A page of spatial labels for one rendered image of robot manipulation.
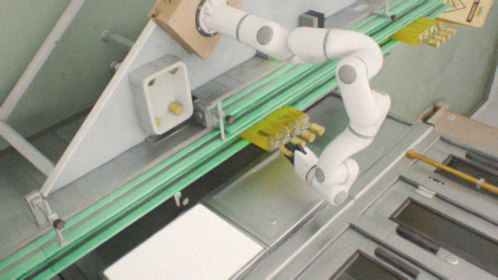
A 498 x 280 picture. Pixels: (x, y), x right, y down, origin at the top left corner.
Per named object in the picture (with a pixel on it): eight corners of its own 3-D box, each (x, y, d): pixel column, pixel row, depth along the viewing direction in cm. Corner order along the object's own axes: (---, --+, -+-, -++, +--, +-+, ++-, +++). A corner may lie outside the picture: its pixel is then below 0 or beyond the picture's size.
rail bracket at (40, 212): (28, 219, 149) (64, 257, 136) (8, 178, 139) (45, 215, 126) (42, 210, 152) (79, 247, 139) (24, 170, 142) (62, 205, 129)
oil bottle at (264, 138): (232, 132, 190) (273, 154, 177) (230, 121, 187) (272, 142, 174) (241, 126, 193) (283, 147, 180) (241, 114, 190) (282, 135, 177)
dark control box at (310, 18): (298, 32, 217) (313, 36, 212) (298, 15, 213) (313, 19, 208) (310, 25, 222) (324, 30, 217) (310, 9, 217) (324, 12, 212)
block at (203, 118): (193, 123, 182) (206, 130, 178) (190, 101, 176) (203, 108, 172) (201, 118, 184) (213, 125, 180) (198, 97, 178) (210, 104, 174)
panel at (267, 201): (98, 278, 153) (165, 346, 133) (96, 272, 151) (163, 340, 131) (285, 144, 202) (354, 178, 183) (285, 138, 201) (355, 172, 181)
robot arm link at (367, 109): (334, 103, 150) (311, 118, 139) (362, 41, 138) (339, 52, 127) (380, 130, 144) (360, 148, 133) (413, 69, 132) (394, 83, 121)
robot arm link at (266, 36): (242, 8, 150) (282, 24, 141) (264, 21, 161) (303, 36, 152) (230, 38, 151) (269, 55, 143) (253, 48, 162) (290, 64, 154)
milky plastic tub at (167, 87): (141, 128, 172) (155, 137, 167) (127, 72, 159) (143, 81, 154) (179, 107, 182) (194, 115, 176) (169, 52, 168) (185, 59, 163)
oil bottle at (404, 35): (382, 36, 249) (434, 52, 233) (384, 26, 246) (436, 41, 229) (388, 32, 252) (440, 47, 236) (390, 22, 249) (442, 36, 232)
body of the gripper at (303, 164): (326, 184, 166) (307, 166, 175) (327, 160, 160) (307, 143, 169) (307, 192, 164) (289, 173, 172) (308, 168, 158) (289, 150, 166)
